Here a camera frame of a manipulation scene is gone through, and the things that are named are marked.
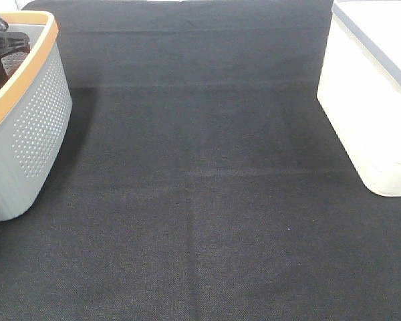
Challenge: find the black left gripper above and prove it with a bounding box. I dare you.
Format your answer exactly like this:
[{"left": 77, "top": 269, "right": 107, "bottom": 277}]
[{"left": 0, "top": 17, "right": 31, "bottom": 61}]

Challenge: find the grey perforated laundry basket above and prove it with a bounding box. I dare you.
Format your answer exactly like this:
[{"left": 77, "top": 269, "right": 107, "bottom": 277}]
[{"left": 0, "top": 11, "right": 72, "bottom": 221}]

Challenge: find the black table cloth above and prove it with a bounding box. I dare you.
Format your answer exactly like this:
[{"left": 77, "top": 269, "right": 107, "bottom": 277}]
[{"left": 0, "top": 1, "right": 401, "bottom": 320}]

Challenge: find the white woven storage basket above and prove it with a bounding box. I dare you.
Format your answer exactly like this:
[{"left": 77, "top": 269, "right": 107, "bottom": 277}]
[{"left": 317, "top": 1, "right": 401, "bottom": 197}]

